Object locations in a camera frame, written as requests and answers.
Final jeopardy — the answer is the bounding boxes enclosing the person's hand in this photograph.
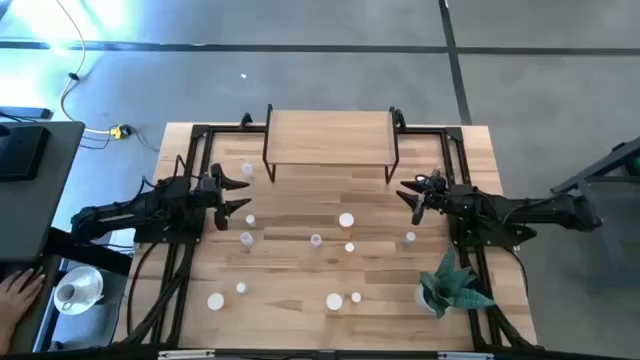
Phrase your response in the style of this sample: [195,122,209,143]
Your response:
[0,267,47,354]

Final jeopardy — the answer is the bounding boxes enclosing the wooden shelf black legs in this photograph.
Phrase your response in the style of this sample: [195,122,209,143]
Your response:
[262,103,407,185]

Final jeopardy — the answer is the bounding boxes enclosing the silver aluminium extrusion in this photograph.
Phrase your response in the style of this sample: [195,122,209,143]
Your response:
[158,349,216,360]
[437,351,495,360]

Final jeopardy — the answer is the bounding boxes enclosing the white cup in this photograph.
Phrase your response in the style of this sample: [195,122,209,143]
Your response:
[53,282,79,311]

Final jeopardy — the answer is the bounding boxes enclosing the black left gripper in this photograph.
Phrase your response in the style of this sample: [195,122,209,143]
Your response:
[193,162,253,232]

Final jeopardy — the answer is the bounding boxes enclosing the black slim bar device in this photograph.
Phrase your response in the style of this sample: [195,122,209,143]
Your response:
[0,105,54,121]

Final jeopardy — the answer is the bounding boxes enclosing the grey metal table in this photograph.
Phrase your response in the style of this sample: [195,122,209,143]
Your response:
[549,134,640,294]

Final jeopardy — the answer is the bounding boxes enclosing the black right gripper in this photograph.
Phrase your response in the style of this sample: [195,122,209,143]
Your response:
[395,172,454,226]

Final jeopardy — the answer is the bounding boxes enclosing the black flat desk device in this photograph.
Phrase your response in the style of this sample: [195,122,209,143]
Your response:
[0,124,51,182]

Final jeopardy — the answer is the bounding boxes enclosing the black desk crossbar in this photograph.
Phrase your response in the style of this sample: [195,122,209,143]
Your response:
[47,227,134,276]

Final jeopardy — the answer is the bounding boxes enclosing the pale floor cable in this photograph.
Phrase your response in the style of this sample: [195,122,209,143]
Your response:
[53,0,115,136]

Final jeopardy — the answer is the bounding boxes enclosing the potted snake plant white pot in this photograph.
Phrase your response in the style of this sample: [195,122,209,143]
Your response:
[413,245,498,320]

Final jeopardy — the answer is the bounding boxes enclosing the grey side stand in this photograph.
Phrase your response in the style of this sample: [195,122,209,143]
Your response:
[32,257,130,351]

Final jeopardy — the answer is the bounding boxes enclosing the grey desk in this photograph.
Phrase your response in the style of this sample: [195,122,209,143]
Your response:
[0,119,87,354]

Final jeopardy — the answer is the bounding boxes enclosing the black cable bundle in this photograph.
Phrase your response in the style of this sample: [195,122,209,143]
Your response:
[117,242,196,346]
[479,299,531,347]

